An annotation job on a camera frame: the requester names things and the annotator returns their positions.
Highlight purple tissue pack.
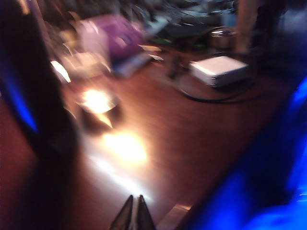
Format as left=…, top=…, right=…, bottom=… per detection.
left=78, top=16, right=147, bottom=62

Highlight clear glass cup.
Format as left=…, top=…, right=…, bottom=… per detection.
left=75, top=88, right=122, bottom=132

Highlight black thermos bottle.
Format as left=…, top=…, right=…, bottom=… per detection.
left=0, top=0, right=79, bottom=168

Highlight blue book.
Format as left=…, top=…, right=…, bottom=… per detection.
left=112, top=50, right=154, bottom=78

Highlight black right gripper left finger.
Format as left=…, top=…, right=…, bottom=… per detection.
left=109, top=195, right=134, bottom=230

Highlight black cable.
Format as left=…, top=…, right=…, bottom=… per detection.
left=177, top=80, right=256, bottom=104

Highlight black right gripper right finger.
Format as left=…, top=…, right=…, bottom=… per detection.
left=137, top=195, right=157, bottom=230

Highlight silver metal thermos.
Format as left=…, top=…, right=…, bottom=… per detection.
left=210, top=28, right=235, bottom=50

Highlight white power adapter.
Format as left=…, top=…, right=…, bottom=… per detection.
left=189, top=56, right=250, bottom=88

